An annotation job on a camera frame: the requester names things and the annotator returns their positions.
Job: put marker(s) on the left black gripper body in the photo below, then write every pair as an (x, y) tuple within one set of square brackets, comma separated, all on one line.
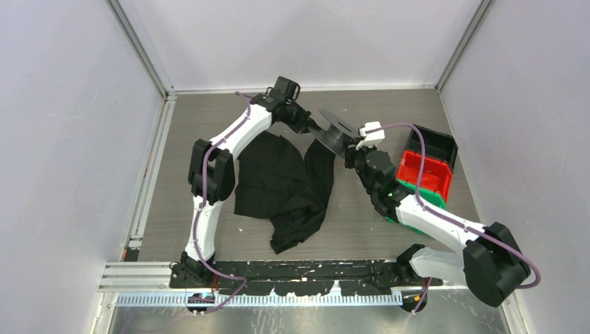
[(298, 118)]

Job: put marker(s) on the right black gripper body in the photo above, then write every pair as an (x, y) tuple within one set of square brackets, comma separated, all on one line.
[(356, 159)]

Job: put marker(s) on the grey plastic cable spool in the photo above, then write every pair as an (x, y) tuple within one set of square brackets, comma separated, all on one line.
[(339, 135)]

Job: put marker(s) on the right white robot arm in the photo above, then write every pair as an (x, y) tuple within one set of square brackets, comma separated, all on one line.
[(484, 258)]

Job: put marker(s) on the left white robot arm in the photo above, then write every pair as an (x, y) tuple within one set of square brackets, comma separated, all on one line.
[(212, 174)]

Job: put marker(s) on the green plastic bin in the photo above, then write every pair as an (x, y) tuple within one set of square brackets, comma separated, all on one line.
[(428, 196)]

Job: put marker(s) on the red plastic bin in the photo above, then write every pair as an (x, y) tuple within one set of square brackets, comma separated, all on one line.
[(436, 175)]

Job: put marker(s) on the black plastic bin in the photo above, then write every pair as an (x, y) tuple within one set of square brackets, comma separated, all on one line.
[(438, 145)]

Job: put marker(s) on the black cloth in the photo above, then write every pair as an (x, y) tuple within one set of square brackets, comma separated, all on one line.
[(292, 190)]

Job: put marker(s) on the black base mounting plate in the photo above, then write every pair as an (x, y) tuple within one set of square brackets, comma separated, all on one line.
[(302, 278)]

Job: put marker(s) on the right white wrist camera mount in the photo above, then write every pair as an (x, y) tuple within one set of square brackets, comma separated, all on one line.
[(371, 135)]

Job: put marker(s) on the white slotted cable duct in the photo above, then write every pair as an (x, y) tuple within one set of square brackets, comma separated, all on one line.
[(209, 300)]

